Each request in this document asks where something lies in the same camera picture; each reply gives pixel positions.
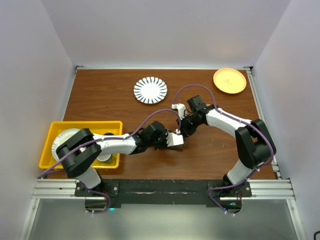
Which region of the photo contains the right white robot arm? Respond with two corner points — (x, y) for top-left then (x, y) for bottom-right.
(171, 95), (277, 197)

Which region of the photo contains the yellow plastic bin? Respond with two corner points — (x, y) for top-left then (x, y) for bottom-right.
(38, 120), (123, 170)

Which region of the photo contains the dark blue mug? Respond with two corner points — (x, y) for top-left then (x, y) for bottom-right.
(103, 132), (115, 137)

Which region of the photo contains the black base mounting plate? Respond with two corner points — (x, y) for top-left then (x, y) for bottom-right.
(74, 179), (252, 211)

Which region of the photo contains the white paper plate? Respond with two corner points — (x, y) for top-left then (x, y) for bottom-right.
(51, 128), (80, 161)

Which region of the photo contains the white blue striped plate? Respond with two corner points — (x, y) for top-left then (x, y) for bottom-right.
(133, 76), (168, 105)

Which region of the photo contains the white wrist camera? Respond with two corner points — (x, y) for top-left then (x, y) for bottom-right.
(171, 103), (186, 120)
(166, 132), (184, 147)

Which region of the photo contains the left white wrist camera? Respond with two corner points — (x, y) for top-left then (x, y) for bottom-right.
(166, 132), (184, 147)

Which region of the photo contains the aluminium frame rail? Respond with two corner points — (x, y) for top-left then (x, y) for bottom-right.
(32, 179), (295, 200)

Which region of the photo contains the brown cloth napkin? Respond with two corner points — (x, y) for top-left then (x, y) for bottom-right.
(171, 144), (184, 151)

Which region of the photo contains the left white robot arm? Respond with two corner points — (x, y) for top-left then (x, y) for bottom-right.
(51, 121), (169, 196)

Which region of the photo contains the orange plate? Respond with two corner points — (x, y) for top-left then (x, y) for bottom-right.
(212, 68), (247, 95)

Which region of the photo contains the white grey mug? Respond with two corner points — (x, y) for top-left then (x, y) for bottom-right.
(97, 154), (112, 163)

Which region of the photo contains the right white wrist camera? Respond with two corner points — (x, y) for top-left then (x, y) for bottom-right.
(171, 103), (186, 120)

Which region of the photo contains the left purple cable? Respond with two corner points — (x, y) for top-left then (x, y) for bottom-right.
(37, 108), (182, 215)

